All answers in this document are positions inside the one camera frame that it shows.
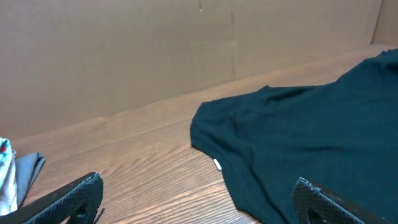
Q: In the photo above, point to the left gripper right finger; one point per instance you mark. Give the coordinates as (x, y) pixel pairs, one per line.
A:
(314, 203)

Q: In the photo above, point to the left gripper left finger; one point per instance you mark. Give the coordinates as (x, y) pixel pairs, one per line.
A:
(76, 203)

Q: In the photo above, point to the black t-shirt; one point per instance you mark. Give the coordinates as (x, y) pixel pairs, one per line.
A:
(342, 135)

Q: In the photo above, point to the grey folded garment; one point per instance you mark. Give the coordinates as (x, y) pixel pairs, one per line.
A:
(27, 170)

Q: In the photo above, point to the beige folded t-shirt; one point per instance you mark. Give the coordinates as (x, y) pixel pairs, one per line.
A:
(8, 191)

